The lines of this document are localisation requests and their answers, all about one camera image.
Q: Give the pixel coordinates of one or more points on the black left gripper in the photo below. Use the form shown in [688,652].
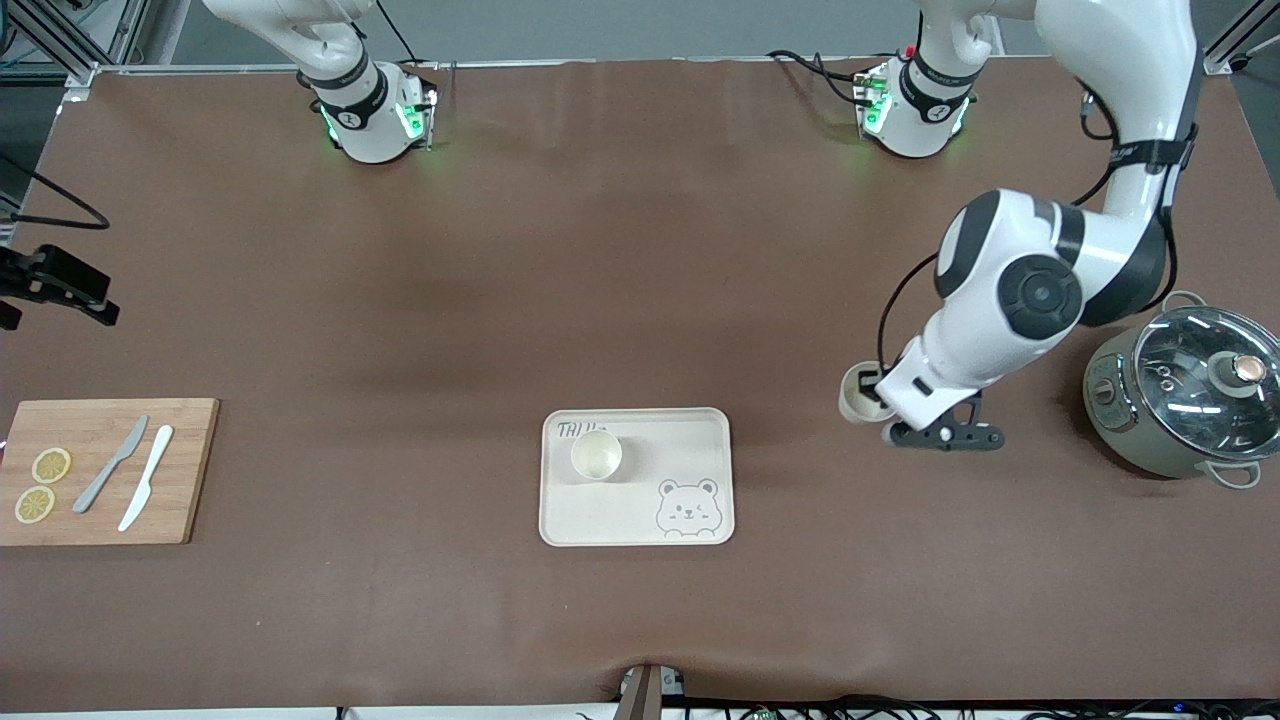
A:
[872,386]

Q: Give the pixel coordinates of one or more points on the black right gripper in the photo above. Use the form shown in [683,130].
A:
[30,276]

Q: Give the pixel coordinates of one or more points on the white plastic cup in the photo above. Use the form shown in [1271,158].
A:
[596,456]
[850,405]

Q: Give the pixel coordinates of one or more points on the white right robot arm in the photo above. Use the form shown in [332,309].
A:
[365,120]

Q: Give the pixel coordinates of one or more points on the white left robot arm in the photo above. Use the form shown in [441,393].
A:
[1040,295]

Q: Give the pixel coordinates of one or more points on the lemon slice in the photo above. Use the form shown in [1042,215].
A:
[51,465]
[35,504]

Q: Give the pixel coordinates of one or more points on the grey plastic knife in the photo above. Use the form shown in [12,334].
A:
[110,468]

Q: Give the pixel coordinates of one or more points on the white plastic knife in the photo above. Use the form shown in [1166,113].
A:
[148,480]

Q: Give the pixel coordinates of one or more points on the wooden cutting board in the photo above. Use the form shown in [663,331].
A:
[180,470]

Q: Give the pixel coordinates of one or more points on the grey electric cooking pot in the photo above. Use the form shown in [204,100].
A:
[1115,410]

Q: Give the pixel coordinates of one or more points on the cream bear print tray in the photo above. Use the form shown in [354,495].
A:
[610,510]

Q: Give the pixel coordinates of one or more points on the glass pot lid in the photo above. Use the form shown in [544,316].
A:
[1200,380]

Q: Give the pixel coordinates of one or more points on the black left camera mount bracket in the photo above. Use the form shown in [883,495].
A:
[950,437]

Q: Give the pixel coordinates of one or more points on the aluminium frame post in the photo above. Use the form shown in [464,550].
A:
[1240,40]
[60,45]

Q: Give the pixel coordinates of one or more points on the table edge camera mount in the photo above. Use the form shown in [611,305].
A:
[645,695]

